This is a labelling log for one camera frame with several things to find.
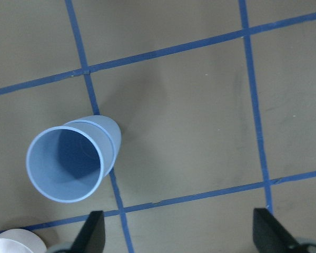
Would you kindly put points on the pink bowl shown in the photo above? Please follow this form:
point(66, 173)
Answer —
point(21, 240)

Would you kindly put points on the blue cup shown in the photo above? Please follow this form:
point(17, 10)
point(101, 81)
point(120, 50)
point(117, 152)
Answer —
point(109, 127)
point(67, 163)

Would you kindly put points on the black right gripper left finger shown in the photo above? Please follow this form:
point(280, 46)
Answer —
point(91, 237)

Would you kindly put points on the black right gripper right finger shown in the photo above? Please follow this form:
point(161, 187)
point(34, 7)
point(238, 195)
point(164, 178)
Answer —
point(270, 236)

